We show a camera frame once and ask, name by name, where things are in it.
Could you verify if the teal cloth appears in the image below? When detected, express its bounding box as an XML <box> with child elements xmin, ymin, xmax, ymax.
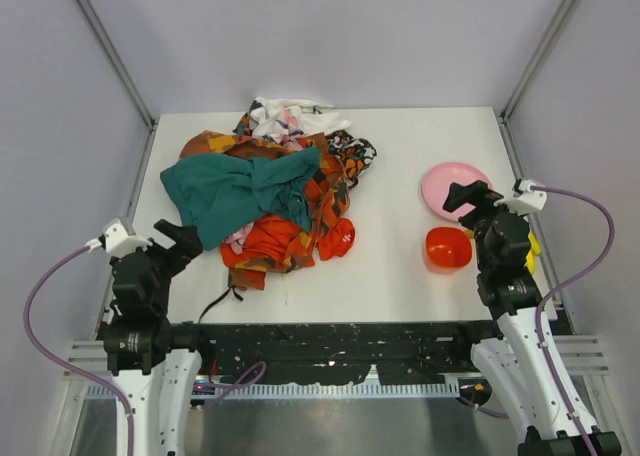
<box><xmin>160</xmin><ymin>147</ymin><xmax>320</xmax><ymax>250</ymax></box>

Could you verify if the pink plate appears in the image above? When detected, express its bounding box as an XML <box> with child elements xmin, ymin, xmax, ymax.
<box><xmin>421</xmin><ymin>162</ymin><xmax>493</xmax><ymax>223</ymax></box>

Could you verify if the orange camouflage cloth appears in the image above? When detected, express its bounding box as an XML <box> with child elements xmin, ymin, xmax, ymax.
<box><xmin>180</xmin><ymin>131</ymin><xmax>350</xmax><ymax>290</ymax></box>

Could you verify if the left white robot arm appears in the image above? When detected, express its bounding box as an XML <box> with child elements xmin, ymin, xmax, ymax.
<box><xmin>100</xmin><ymin>219</ymin><xmax>207</xmax><ymax>455</ymax></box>

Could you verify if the aluminium frame post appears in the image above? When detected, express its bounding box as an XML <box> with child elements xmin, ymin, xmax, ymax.
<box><xmin>61</xmin><ymin>0</ymin><xmax>158</xmax><ymax>129</ymax></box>
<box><xmin>499</xmin><ymin>0</ymin><xmax>582</xmax><ymax>125</ymax></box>

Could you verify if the white slotted cable duct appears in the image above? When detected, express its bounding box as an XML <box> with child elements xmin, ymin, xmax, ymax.
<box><xmin>87</xmin><ymin>381</ymin><xmax>460</xmax><ymax>400</ymax></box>

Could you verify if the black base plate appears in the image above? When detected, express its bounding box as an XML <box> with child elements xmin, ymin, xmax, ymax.
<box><xmin>176</xmin><ymin>320</ymin><xmax>504</xmax><ymax>386</ymax></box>

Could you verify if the left aluminium frame post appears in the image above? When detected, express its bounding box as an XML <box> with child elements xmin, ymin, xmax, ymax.
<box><xmin>61</xmin><ymin>0</ymin><xmax>158</xmax><ymax>129</ymax></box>

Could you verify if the right aluminium frame post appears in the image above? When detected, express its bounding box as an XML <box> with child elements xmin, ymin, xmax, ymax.
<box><xmin>499</xmin><ymin>0</ymin><xmax>582</xmax><ymax>125</ymax></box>

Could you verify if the plain orange cloth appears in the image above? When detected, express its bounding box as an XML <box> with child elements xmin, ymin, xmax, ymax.
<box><xmin>220</xmin><ymin>215</ymin><xmax>356</xmax><ymax>273</ymax></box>

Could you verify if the orange plastic bowl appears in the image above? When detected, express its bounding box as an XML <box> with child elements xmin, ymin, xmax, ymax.
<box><xmin>425</xmin><ymin>226</ymin><xmax>473</xmax><ymax>273</ymax></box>

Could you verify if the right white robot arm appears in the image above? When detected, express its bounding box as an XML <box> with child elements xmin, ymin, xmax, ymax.
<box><xmin>443</xmin><ymin>179</ymin><xmax>622</xmax><ymax>455</ymax></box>

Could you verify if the white pink patterned cloth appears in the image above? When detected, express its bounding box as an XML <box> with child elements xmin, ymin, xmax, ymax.
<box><xmin>247</xmin><ymin>97</ymin><xmax>352</xmax><ymax>150</ymax></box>

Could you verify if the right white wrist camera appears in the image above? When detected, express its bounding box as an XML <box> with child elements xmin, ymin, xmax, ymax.
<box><xmin>494</xmin><ymin>178</ymin><xmax>547</xmax><ymax>216</ymax></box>

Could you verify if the yellow banana bunch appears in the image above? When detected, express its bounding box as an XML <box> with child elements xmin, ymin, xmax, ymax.
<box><xmin>463</xmin><ymin>228</ymin><xmax>543</xmax><ymax>276</ymax></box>

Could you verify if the aluminium rail profile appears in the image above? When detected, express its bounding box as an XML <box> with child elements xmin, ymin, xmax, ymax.
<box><xmin>68</xmin><ymin>335</ymin><xmax>609</xmax><ymax>376</ymax></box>

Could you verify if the black orange white patterned cloth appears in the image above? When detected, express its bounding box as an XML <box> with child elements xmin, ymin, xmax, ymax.
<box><xmin>326</xmin><ymin>130</ymin><xmax>377</xmax><ymax>189</ymax></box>

